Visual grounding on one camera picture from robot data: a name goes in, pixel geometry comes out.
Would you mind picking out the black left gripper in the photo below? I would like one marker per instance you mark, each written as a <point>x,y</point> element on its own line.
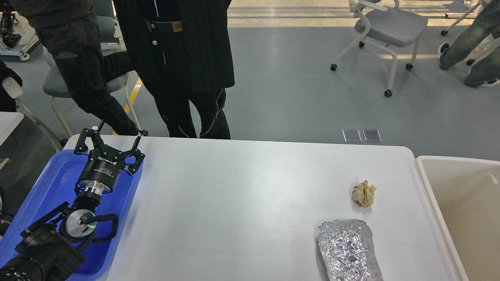
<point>102,171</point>

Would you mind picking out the white robot base far left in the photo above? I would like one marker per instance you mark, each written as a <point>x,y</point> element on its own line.
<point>17,36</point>

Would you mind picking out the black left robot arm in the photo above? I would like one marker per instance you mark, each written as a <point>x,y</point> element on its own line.
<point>52,247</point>

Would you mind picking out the blue plastic tray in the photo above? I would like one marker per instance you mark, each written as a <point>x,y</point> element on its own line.
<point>54,186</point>

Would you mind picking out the grey chair behind people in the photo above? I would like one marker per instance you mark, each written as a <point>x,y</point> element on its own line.
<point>111,42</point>

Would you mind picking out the white chair at left edge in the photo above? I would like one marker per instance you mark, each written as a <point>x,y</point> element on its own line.
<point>14,90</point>

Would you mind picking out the person in dark jeans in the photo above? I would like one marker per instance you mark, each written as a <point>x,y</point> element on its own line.
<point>69,30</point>

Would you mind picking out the person in black coat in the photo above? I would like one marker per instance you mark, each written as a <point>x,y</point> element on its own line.
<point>181,51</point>

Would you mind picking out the left metal floor plate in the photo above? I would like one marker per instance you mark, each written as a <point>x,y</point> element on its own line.
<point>351,135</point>

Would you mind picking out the metal floor plate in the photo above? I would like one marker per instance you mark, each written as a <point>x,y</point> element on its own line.
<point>372,135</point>
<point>351,135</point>

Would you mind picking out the crumpled aluminium foil sheet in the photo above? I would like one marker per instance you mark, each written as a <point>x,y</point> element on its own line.
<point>347,248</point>

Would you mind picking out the crumpled brown paper ball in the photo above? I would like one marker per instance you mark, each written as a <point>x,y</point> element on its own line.
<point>363,194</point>

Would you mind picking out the right metal floor plate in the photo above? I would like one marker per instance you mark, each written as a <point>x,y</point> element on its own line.
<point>372,135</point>

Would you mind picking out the grey white office chair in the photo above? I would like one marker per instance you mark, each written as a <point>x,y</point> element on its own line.
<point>380,26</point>

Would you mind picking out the white plastic bin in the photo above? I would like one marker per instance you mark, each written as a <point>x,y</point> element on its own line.
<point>464,196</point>

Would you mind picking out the person in green trousers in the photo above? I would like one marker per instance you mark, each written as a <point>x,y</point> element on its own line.
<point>486,72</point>

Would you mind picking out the white chair legs top right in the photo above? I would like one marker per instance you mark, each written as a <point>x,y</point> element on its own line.
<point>474,8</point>

